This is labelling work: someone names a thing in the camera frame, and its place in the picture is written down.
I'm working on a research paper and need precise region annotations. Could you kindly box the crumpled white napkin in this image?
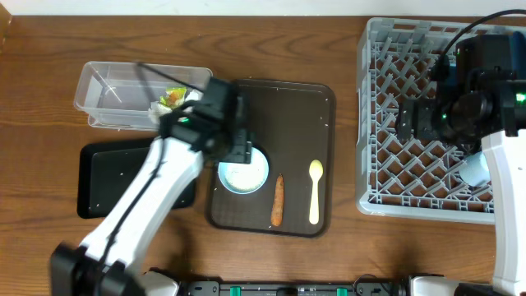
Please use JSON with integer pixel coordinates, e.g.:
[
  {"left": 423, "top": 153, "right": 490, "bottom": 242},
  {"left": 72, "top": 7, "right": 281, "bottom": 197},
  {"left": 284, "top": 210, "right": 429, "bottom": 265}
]
[{"left": 148, "top": 88, "right": 202, "bottom": 124}]

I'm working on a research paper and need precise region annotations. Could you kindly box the grey dishwasher rack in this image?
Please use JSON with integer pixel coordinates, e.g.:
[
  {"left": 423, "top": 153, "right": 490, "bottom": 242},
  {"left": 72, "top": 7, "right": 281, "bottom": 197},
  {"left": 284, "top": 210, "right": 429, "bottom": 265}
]
[{"left": 354, "top": 16, "right": 526, "bottom": 225}]

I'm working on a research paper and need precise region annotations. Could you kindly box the black tray bin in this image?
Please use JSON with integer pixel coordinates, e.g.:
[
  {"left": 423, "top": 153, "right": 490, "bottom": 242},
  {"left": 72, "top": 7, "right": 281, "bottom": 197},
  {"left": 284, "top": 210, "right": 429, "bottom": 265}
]
[{"left": 76, "top": 136, "right": 196, "bottom": 220}]

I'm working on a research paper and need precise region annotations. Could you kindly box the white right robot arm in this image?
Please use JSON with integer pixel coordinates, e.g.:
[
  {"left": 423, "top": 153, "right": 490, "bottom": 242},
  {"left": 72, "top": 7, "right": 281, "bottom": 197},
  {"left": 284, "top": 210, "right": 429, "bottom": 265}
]
[{"left": 395, "top": 31, "right": 525, "bottom": 295}]

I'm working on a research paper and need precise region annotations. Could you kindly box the yellow plastic spoon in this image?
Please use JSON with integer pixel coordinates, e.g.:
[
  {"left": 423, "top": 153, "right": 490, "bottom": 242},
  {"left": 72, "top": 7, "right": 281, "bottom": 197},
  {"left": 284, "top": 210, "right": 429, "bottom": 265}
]
[{"left": 308, "top": 160, "right": 324, "bottom": 224}]

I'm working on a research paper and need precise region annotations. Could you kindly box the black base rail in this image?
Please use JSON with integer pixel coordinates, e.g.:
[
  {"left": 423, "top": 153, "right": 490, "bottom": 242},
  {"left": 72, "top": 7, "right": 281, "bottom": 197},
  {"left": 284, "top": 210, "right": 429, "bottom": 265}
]
[{"left": 178, "top": 278, "right": 410, "bottom": 296}]

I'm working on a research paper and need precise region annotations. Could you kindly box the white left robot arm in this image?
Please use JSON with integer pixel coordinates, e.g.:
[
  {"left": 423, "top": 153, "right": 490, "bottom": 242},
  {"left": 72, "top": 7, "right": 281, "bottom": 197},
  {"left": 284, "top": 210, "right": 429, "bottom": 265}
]
[{"left": 49, "top": 78, "right": 252, "bottom": 295}]

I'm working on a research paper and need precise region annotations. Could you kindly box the orange carrot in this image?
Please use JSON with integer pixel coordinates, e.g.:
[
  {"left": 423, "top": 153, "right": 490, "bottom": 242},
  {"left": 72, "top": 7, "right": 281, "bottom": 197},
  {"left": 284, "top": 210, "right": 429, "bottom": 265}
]
[{"left": 270, "top": 174, "right": 284, "bottom": 226}]

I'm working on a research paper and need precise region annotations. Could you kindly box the clear plastic bin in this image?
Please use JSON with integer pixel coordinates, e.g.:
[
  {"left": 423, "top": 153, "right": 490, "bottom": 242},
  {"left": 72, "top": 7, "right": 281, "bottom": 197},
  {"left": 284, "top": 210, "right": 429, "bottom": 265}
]
[{"left": 74, "top": 62, "right": 213, "bottom": 131}]

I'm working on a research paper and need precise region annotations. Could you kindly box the pandan cake wrapper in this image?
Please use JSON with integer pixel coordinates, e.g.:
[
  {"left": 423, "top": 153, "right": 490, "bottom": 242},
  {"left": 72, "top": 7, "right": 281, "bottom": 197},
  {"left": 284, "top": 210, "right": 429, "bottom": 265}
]
[{"left": 159, "top": 87, "right": 187, "bottom": 109}]

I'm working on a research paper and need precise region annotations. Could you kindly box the light blue cup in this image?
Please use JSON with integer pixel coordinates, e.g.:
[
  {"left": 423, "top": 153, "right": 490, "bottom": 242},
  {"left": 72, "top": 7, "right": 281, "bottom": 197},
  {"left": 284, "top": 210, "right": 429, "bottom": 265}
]
[{"left": 459, "top": 151, "right": 491, "bottom": 187}]

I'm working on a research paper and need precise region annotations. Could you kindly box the brown serving tray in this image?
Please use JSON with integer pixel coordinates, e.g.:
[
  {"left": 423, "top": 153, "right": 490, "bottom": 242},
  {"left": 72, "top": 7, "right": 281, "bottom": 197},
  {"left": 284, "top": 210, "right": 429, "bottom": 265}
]
[{"left": 205, "top": 79, "right": 335, "bottom": 238}]

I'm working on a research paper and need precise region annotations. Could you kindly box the light blue rice bowl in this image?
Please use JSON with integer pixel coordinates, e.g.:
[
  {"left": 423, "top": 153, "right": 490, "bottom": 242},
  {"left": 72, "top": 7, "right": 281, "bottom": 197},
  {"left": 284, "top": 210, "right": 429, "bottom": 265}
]
[{"left": 217, "top": 147, "right": 270, "bottom": 195}]

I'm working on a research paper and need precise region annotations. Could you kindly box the dark blue plate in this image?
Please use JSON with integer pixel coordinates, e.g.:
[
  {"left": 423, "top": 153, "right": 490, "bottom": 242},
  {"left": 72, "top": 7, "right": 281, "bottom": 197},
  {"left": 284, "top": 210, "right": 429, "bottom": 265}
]
[{"left": 511, "top": 31, "right": 526, "bottom": 56}]

